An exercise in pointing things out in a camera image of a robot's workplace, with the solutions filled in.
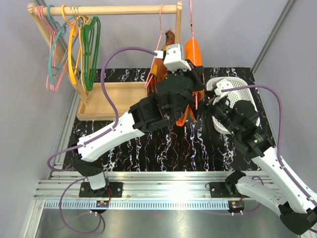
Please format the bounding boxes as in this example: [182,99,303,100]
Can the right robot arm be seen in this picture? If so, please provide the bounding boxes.
[206,91,317,235]

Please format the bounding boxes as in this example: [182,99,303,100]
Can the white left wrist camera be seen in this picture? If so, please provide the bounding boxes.
[154,44,191,72]

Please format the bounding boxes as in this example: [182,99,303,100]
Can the orange trousers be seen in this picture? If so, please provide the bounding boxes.
[176,37,204,126]

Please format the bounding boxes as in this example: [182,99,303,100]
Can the camouflage patterned trousers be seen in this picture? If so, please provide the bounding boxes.
[145,30,175,96]

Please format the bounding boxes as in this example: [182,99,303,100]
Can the teal plastic hanger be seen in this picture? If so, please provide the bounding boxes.
[47,4,69,86]

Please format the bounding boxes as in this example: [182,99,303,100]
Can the pink empty hanger left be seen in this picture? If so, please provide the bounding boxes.
[36,6,70,92]

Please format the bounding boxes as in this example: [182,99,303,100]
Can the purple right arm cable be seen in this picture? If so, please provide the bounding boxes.
[220,84,317,216]

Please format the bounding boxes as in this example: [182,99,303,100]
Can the yellow plastic hanger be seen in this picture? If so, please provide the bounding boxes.
[61,4,89,85]

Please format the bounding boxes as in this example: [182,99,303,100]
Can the white perforated plastic basket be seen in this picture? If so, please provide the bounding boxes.
[206,76,258,134]

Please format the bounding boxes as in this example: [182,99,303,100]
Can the pink wire hanger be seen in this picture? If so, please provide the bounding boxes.
[189,0,198,110]
[144,3,176,88]

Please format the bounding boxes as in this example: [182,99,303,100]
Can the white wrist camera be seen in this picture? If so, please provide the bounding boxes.
[154,44,191,72]
[212,78,233,104]

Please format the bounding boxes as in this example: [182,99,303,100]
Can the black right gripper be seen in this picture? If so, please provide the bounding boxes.
[188,90,240,136]

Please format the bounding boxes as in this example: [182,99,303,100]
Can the aluminium mounting rail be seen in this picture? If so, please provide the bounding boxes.
[22,99,285,238]

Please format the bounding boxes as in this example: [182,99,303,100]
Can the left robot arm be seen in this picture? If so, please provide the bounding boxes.
[74,63,204,197]

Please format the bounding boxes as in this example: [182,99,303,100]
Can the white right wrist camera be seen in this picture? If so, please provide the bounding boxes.
[212,78,233,104]

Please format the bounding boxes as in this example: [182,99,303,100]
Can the green plastic hanger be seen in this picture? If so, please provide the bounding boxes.
[81,16,101,91]

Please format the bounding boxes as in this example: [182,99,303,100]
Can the wooden clothes rack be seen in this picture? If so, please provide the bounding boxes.
[28,1,182,120]

